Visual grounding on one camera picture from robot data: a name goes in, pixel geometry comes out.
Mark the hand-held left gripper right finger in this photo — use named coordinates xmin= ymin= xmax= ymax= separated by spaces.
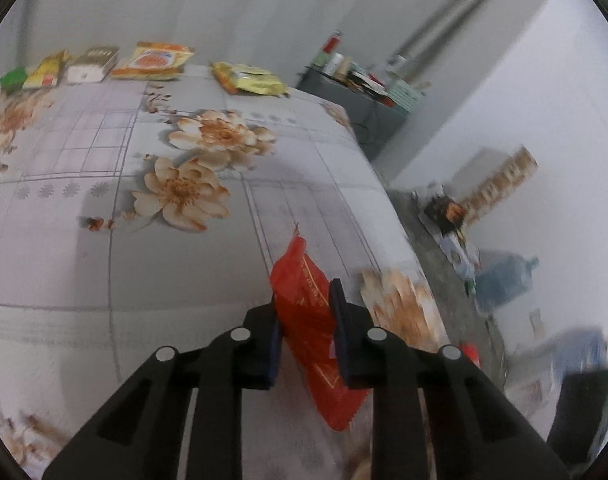
xmin=330 ymin=278 xmax=569 ymax=480

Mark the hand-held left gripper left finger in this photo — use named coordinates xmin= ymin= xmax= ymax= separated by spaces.
xmin=41 ymin=300 xmax=283 ymax=480

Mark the red packet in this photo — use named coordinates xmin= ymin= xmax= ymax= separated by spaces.
xmin=270 ymin=232 xmax=372 ymax=432

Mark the white water dispenser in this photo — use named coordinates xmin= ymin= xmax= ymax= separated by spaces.
xmin=506 ymin=340 xmax=564 ymax=401

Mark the wrapped blue water jug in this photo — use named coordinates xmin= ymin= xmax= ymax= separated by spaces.
xmin=554 ymin=327 xmax=608 ymax=376

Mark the white cardboard box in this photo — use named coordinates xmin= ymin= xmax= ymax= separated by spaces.
xmin=434 ymin=232 xmax=479 ymax=281

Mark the black snack bag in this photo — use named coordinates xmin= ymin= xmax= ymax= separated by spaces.
xmin=424 ymin=197 xmax=467 ymax=236

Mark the floral tablecloth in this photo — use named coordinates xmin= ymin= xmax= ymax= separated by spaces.
xmin=0 ymin=62 xmax=449 ymax=480

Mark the patterned board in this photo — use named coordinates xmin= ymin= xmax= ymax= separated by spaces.
xmin=458 ymin=145 xmax=539 ymax=221

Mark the grey cabinet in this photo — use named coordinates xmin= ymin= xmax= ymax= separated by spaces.
xmin=296 ymin=65 xmax=409 ymax=161

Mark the green white box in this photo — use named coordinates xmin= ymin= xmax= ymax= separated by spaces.
xmin=384 ymin=80 xmax=427 ymax=111

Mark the yellow snack packet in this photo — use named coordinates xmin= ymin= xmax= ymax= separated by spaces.
xmin=211 ymin=61 xmax=291 ymax=97

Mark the red bottle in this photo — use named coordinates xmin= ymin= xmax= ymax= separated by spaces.
xmin=321 ymin=30 xmax=345 ymax=68

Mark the orange packet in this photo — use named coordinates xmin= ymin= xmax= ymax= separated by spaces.
xmin=111 ymin=42 xmax=195 ymax=81

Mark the white curtain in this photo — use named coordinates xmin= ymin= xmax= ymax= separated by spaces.
xmin=14 ymin=0 xmax=549 ymax=76

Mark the small green packet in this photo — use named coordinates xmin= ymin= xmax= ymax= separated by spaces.
xmin=0 ymin=67 xmax=27 ymax=92

